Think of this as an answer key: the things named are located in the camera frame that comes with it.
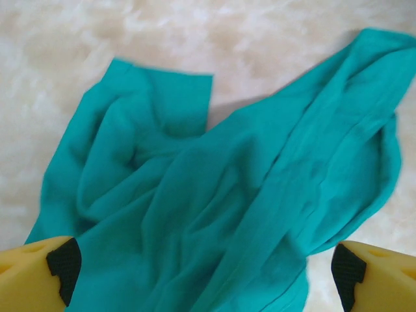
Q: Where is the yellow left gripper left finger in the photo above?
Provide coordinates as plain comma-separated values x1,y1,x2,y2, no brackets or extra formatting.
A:
0,235,83,312

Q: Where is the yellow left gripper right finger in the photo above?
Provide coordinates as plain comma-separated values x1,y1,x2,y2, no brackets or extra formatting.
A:
330,240,416,312

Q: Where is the teal t-shirt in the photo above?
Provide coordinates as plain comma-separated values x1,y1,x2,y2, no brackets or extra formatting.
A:
24,27,416,312

